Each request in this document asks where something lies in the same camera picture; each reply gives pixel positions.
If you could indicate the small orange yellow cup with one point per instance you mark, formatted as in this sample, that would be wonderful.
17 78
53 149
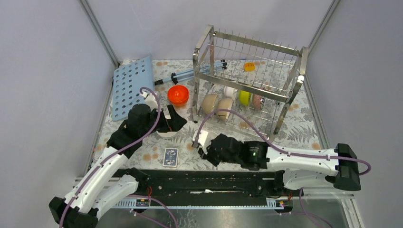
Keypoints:
249 66

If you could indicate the beige floral bowl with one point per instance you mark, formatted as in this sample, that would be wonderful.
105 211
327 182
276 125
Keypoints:
209 102
225 103

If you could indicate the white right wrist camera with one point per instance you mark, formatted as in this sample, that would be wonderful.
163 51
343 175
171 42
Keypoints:
204 140

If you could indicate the orange plastic bowl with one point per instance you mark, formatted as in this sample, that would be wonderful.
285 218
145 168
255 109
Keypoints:
178 95

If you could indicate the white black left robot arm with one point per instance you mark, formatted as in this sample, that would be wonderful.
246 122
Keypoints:
87 202

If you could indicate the blue playing card box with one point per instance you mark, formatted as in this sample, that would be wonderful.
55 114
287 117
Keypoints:
170 158

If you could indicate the light blue perforated panel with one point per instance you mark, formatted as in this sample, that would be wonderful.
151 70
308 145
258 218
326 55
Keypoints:
127 82

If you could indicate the white ceramic bowl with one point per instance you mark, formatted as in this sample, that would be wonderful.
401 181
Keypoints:
230 92

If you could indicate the beige floral bowl front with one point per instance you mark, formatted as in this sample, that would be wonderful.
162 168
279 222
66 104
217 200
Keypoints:
209 102

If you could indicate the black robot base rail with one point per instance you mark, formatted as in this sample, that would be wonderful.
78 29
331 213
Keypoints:
210 188

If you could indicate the floral patterned table mat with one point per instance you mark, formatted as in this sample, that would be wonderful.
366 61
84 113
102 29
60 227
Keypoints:
298 132

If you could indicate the white ribbed bowl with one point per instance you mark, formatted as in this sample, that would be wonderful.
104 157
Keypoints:
167 135

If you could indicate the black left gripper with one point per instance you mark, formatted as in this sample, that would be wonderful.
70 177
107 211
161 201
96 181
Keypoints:
176 122

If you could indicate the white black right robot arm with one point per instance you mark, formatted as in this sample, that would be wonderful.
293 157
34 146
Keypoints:
297 168

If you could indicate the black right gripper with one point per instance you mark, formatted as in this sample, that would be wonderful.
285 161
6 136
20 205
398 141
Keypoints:
208 156

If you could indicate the stainless steel dish rack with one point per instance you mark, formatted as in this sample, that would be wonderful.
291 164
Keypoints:
278 76

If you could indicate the yellow green bowl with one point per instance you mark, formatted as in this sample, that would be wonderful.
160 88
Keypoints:
244 97

